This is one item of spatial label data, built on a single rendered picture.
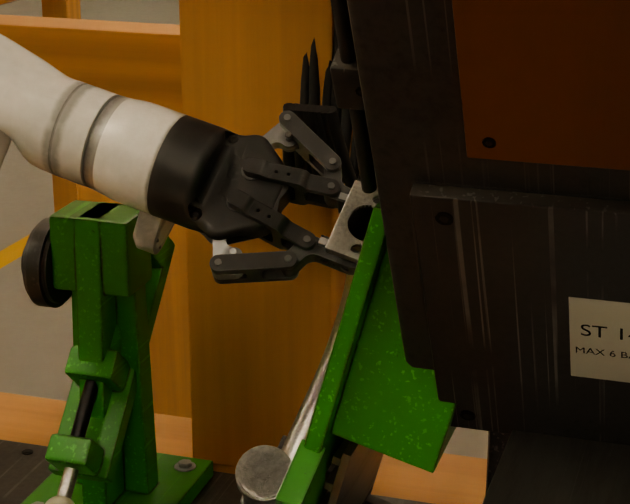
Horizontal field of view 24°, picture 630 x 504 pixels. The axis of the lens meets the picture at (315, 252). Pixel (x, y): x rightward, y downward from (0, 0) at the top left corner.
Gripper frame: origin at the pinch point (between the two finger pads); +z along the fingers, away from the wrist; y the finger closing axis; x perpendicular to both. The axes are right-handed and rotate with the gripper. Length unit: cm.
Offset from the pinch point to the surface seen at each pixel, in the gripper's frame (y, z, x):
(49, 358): 44, -112, 271
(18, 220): 103, -176, 358
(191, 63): 16.7, -22.6, 17.8
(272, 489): -18.7, 2.0, -0.6
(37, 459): -17, -26, 39
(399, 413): -12.1, 8.0, -4.6
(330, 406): -13.5, 4.0, -5.1
